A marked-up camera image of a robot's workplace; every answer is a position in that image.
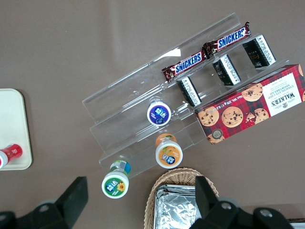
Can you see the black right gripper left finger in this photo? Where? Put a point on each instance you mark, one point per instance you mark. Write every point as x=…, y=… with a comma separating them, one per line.
x=69, y=205

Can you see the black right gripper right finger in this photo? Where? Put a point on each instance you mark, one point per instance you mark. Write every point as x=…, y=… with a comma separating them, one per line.
x=209, y=210

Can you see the light wicker basket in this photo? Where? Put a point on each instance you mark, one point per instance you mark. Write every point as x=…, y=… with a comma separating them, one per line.
x=171, y=175

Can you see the cream plastic tray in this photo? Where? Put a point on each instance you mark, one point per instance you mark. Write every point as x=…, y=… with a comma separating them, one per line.
x=12, y=119

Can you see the silver aluminium foil container stack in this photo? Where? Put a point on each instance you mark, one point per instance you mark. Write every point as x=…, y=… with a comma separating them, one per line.
x=174, y=207

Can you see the green lid gum jar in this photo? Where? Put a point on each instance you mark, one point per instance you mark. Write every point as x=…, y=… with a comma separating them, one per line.
x=115, y=184

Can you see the orange lid gum jar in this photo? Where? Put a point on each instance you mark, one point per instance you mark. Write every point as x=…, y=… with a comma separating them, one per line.
x=168, y=154

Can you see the red lid gum jar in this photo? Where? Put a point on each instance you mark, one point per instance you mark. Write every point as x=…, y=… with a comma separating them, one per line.
x=13, y=152

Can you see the white rectangular snack bin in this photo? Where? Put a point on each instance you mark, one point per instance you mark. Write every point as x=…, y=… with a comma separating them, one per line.
x=297, y=225

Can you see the purple lid gum jar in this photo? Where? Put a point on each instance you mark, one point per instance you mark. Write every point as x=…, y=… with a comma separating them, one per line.
x=159, y=114

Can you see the red Walkers cookie box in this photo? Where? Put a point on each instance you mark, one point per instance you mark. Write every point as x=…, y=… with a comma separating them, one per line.
x=250, y=105

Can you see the small black white box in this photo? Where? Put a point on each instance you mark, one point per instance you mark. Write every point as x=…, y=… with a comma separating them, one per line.
x=189, y=91
x=258, y=51
x=226, y=70

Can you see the clear acrylic tiered display stand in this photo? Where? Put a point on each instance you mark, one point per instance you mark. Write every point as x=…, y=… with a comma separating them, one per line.
x=124, y=95

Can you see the Snickers chocolate bar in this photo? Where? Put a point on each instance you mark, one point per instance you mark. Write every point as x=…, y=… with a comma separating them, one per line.
x=231, y=37
x=188, y=63

